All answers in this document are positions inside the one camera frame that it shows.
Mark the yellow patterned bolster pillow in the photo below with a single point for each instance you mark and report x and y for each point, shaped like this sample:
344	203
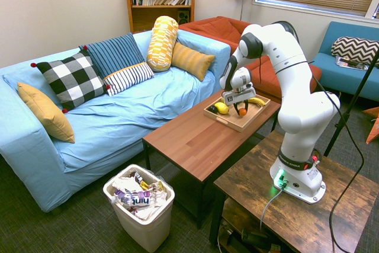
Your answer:
161	42

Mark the orange tangerine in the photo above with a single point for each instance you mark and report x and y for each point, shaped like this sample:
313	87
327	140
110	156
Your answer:
242	112

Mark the rustic dark wood table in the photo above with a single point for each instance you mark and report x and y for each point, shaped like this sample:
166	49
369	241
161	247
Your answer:
296	220

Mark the crumpled paper trash pile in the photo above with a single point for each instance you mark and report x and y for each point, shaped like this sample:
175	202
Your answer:
124	183

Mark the black tripod stand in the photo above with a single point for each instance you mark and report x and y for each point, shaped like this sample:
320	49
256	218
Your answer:
348	113

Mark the reddish wood coffee table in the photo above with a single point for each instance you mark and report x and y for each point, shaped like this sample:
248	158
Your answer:
192	143

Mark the beige leaning book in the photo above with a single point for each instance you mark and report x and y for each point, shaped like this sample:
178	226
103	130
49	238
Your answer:
176	0

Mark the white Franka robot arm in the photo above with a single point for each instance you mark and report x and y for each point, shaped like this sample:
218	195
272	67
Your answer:
296	116

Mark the black avocado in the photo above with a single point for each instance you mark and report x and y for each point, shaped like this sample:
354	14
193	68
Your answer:
212	109

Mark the black bookshelf speaker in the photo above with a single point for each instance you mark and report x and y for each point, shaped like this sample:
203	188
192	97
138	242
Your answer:
183	17

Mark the magazine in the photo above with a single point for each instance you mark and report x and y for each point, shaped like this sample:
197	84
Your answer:
349	63

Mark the yellow banana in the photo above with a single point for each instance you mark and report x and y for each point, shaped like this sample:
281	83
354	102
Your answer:
257	101

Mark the black white checkered pillow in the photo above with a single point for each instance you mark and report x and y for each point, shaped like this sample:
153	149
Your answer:
71	78

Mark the yellow lemon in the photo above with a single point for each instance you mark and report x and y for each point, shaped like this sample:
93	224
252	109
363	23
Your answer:
221	108

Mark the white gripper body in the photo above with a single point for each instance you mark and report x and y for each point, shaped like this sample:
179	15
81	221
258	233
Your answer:
238	96

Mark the blue striped pillow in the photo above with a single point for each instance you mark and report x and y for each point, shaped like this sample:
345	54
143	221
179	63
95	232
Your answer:
115	54

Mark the light wooden tray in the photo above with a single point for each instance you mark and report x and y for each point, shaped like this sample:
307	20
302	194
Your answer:
237	124

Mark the mustard striped pillow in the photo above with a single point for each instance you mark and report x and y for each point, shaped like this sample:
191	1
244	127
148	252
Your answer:
192	60

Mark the black white chevron pillow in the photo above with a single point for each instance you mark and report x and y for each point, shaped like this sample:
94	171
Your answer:
352	48

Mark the beige trash bin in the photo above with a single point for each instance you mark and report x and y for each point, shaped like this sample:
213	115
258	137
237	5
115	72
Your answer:
145	232

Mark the orange fabric item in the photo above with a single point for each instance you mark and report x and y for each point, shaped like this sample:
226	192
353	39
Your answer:
373	131

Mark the teal blue couch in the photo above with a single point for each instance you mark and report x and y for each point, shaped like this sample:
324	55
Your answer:
334	78

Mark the black power box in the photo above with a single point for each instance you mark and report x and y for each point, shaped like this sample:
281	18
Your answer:
254	236

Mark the white navy striped pillow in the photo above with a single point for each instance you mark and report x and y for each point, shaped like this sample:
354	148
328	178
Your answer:
127	78

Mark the light blue sofa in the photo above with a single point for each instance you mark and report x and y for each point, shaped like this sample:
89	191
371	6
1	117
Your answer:
118	122

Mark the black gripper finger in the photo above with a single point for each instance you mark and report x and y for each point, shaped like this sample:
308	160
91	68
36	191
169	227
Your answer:
237	108
246	105

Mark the plain mustard pillow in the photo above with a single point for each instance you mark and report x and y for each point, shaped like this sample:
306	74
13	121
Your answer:
47	113

